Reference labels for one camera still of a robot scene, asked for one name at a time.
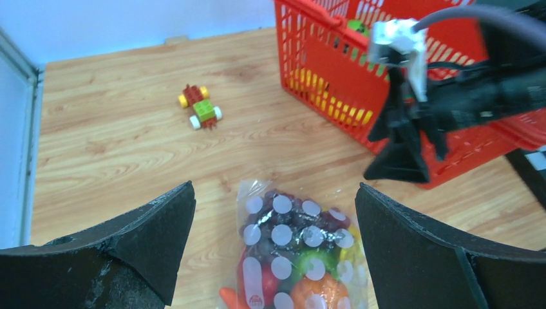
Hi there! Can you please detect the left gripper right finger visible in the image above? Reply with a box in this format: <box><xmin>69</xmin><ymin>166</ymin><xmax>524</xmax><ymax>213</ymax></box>
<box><xmin>355</xmin><ymin>183</ymin><xmax>545</xmax><ymax>308</ymax></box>

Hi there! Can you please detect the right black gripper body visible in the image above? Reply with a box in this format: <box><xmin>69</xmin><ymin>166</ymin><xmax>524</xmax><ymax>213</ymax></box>
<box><xmin>405</xmin><ymin>66</ymin><xmax>545</xmax><ymax>160</ymax></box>

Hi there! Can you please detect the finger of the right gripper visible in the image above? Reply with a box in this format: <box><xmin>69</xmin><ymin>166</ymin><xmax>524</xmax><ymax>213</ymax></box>
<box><xmin>363</xmin><ymin>68</ymin><xmax>430</xmax><ymax>184</ymax></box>

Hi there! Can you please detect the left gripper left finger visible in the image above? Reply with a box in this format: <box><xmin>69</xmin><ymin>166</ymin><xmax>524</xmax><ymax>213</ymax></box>
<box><xmin>1</xmin><ymin>182</ymin><xmax>196</xmax><ymax>308</ymax></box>

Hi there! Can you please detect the green toy apple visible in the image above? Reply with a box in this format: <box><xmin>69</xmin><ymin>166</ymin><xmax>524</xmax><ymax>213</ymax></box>
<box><xmin>290</xmin><ymin>250</ymin><xmax>339</xmax><ymax>282</ymax></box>

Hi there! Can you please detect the orange toy pumpkin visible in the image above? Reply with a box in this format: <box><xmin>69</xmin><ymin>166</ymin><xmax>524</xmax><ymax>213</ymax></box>
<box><xmin>290</xmin><ymin>274</ymin><xmax>352</xmax><ymax>309</ymax></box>

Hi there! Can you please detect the orange toy carrot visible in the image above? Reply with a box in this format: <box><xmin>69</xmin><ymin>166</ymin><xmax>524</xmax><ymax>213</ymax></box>
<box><xmin>219</xmin><ymin>287</ymin><xmax>249</xmax><ymax>309</ymax></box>

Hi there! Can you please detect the clear zip top bag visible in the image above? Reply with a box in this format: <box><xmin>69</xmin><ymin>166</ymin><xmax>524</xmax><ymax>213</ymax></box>
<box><xmin>218</xmin><ymin>180</ymin><xmax>369</xmax><ymax>308</ymax></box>

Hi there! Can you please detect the red toy bell pepper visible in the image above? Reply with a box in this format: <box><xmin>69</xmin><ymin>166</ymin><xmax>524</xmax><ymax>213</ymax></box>
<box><xmin>237</xmin><ymin>257</ymin><xmax>280</xmax><ymax>308</ymax></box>

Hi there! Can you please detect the red plastic shopping basket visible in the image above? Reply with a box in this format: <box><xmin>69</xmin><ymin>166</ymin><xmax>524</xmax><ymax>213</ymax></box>
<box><xmin>275</xmin><ymin>1</ymin><xmax>545</xmax><ymax>189</ymax></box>

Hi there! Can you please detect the purple toy grape bunch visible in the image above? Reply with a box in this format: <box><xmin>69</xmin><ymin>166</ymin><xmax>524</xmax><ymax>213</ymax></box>
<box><xmin>239</xmin><ymin>189</ymin><xmax>354</xmax><ymax>260</ymax></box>

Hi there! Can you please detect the yellow toy banana bunch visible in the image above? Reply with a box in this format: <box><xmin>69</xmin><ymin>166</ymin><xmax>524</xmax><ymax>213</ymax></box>
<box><xmin>339</xmin><ymin>225</ymin><xmax>367</xmax><ymax>276</ymax></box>

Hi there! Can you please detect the black white checkerboard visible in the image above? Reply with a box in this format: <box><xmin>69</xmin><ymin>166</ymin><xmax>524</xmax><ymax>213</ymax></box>
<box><xmin>505</xmin><ymin>146</ymin><xmax>545</xmax><ymax>209</ymax></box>

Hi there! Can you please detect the single yellow toy banana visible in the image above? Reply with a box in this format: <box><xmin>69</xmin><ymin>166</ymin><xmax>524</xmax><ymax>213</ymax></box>
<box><xmin>287</xmin><ymin>68</ymin><xmax>373</xmax><ymax>127</ymax></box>

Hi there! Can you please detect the colourful toy block car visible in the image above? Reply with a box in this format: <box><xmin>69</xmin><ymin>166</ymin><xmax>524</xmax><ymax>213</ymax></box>
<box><xmin>178</xmin><ymin>84</ymin><xmax>223</xmax><ymax>130</ymax></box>

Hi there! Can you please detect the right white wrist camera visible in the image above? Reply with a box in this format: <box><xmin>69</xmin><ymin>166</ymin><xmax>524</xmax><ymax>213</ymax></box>
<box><xmin>368</xmin><ymin>19</ymin><xmax>428</xmax><ymax>102</ymax></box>

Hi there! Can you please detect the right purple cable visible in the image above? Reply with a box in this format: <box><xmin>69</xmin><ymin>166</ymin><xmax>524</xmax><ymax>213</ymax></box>
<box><xmin>411</xmin><ymin>5</ymin><xmax>546</xmax><ymax>52</ymax></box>

